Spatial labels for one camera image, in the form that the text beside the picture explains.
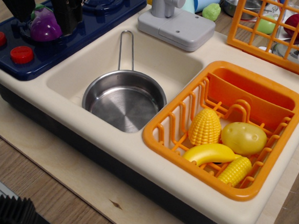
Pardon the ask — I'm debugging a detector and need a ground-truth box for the yellow toy corn upright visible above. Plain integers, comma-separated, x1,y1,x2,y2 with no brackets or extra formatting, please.
187,108,222,146

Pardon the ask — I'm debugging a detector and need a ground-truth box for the steel pan with handle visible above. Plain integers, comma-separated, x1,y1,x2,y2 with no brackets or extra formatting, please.
82,30,167,133

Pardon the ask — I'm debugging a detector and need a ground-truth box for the light plywood board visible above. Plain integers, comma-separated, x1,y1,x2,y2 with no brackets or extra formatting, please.
0,97,299,224

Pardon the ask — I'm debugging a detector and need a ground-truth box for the light blue toy cup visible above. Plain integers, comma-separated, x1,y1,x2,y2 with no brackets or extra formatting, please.
181,0,221,14

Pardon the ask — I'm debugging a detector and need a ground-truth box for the light green toy vegetable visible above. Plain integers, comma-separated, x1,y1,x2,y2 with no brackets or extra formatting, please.
202,3,221,21

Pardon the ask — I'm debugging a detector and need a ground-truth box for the yellow toy corn lying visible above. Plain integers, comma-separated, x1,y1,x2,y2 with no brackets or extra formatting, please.
217,157,252,187

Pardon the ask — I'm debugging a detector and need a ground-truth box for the navy blue toy stove top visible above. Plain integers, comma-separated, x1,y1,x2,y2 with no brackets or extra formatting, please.
0,0,147,81

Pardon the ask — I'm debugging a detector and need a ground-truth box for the grey toy faucet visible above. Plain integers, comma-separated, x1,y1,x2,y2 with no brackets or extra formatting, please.
138,0,216,52

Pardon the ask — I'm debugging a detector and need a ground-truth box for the yellow toy potato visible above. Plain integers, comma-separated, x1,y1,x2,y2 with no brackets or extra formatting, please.
221,122,267,155

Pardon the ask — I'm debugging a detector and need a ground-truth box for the green toy apple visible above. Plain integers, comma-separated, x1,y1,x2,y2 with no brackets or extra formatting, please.
257,16,276,35

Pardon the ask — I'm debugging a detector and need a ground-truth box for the red stove knob right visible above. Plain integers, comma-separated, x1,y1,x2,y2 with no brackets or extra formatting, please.
10,46,34,64

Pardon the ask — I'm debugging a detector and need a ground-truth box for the steel pot in background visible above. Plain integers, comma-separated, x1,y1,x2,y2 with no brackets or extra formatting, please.
222,0,263,20

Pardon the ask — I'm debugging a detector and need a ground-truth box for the orange dish drying rack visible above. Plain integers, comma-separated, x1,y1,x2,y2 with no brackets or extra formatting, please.
143,61,299,201

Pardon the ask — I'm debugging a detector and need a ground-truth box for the orange grid basket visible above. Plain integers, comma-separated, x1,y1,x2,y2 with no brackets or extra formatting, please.
227,0,299,74

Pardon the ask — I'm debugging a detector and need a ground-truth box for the dark red toy fruit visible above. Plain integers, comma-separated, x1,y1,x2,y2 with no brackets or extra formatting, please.
284,14,299,39

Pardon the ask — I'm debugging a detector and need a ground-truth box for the purple toy eggplant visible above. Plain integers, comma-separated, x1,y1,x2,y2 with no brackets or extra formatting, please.
30,4,62,42

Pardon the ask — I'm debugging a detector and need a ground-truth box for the yellow toy banana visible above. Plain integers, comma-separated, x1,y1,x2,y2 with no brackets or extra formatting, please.
182,143,241,167

